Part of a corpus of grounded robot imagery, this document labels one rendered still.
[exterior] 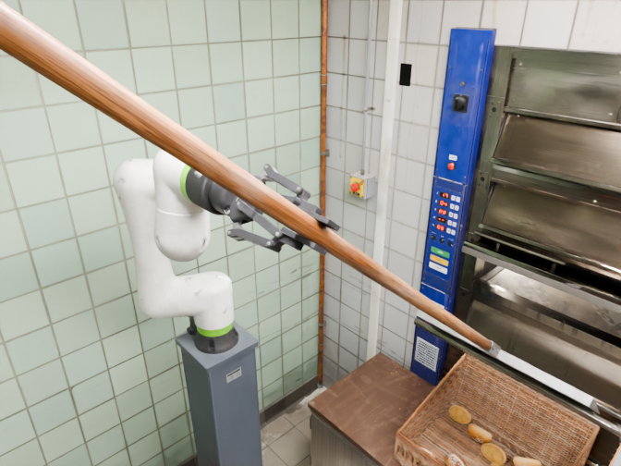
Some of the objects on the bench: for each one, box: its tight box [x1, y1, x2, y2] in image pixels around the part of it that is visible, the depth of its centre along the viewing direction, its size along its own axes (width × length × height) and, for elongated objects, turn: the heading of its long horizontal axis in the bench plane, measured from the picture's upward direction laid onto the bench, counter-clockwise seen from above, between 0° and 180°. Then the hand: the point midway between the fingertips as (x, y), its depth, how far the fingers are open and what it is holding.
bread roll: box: [481, 443, 506, 464], centre depth 190 cm, size 6×10×7 cm
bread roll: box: [449, 405, 471, 424], centre depth 207 cm, size 6×10×7 cm
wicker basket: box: [394, 353, 601, 466], centre depth 182 cm, size 49×56×28 cm
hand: (310, 229), depth 67 cm, fingers closed on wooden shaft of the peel, 3 cm apart
